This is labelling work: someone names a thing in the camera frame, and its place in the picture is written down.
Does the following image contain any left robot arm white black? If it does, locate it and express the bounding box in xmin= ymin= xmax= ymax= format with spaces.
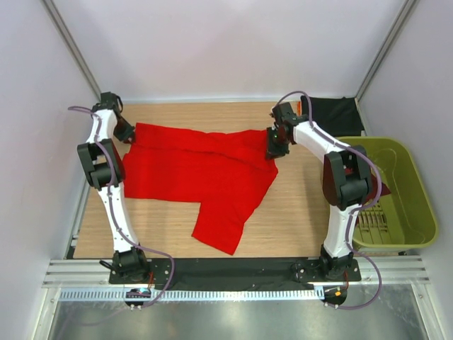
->
xmin=69 ymin=92 xmax=151 ymax=284

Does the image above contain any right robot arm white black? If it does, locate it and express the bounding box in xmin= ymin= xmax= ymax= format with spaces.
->
xmin=265 ymin=103 xmax=373 ymax=281

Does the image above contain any right aluminium corner post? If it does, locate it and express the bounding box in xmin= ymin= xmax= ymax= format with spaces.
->
xmin=355 ymin=0 xmax=420 ymax=102

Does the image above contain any green plastic tub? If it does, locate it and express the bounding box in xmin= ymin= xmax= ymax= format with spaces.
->
xmin=340 ymin=137 xmax=438 ymax=253

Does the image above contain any bright red t-shirt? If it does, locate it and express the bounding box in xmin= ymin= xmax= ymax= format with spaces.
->
xmin=123 ymin=123 xmax=278 ymax=255

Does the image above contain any folded black t-shirt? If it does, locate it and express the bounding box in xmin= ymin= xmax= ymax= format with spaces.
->
xmin=310 ymin=97 xmax=365 ymax=137

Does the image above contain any left aluminium corner post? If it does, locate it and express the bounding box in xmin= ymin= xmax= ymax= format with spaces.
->
xmin=40 ymin=0 xmax=101 ymax=100

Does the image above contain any dark red t-shirt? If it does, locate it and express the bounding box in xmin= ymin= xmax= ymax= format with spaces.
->
xmin=355 ymin=175 xmax=394 ymax=227

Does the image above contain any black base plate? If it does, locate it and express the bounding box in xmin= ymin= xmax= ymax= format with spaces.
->
xmin=100 ymin=257 xmax=362 ymax=291

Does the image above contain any slotted cable duct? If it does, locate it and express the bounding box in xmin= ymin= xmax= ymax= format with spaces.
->
xmin=59 ymin=287 xmax=324 ymax=302

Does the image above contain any aluminium corner post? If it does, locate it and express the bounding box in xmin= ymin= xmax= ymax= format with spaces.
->
xmin=40 ymin=0 xmax=101 ymax=100
xmin=355 ymin=0 xmax=420 ymax=102

